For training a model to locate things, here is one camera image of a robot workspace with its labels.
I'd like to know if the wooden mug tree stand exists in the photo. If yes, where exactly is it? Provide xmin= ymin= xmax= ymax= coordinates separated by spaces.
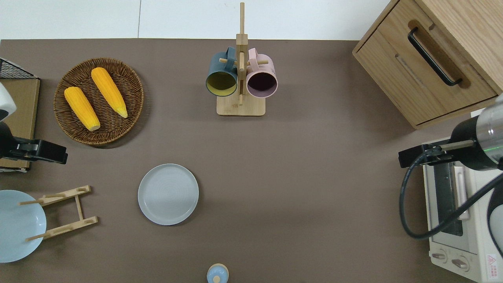
xmin=217 ymin=2 xmax=266 ymax=117

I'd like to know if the white toaster oven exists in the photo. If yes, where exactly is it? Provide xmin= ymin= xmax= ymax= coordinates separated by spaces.
xmin=422 ymin=138 xmax=503 ymax=283

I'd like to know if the wooden plate rack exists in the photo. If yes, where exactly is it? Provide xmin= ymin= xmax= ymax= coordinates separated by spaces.
xmin=19 ymin=186 xmax=99 ymax=241

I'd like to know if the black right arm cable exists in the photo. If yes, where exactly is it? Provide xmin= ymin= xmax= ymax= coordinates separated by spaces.
xmin=399 ymin=151 xmax=503 ymax=240

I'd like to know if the wooden drawer cabinet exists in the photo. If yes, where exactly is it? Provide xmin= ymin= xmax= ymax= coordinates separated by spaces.
xmin=352 ymin=0 xmax=503 ymax=130

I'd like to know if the gray round plate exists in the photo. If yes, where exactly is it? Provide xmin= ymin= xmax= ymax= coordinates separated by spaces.
xmin=138 ymin=164 xmax=199 ymax=226

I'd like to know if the wooden board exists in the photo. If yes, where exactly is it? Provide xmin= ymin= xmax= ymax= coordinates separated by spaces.
xmin=0 ymin=79 xmax=40 ymax=169

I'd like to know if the blue round bell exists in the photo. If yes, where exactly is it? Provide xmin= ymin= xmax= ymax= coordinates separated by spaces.
xmin=207 ymin=263 xmax=229 ymax=283

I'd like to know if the round brown wicker basket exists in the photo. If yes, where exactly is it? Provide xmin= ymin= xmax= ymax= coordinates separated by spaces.
xmin=53 ymin=58 xmax=144 ymax=147

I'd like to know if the black wire basket box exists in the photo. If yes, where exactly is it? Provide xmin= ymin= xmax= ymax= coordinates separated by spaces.
xmin=0 ymin=58 xmax=41 ymax=173

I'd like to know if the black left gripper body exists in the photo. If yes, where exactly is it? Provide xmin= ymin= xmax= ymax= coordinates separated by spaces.
xmin=14 ymin=139 xmax=68 ymax=165

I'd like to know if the yellow corn cob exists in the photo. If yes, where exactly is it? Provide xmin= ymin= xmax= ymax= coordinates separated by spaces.
xmin=91 ymin=67 xmax=129 ymax=118
xmin=64 ymin=86 xmax=101 ymax=131

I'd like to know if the teal mug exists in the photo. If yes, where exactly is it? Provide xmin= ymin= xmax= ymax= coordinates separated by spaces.
xmin=206 ymin=47 xmax=239 ymax=97

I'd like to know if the black cabinet drawer handle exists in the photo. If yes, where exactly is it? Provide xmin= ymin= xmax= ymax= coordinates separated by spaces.
xmin=408 ymin=27 xmax=463 ymax=86

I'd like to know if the pink mug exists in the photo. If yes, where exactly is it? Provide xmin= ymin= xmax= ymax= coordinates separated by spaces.
xmin=246 ymin=48 xmax=279 ymax=99

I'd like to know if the light blue plate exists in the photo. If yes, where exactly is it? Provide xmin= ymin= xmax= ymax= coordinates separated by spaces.
xmin=0 ymin=190 xmax=47 ymax=263

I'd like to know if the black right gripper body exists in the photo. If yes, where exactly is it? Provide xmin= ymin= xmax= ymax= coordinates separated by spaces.
xmin=398 ymin=144 xmax=453 ymax=169

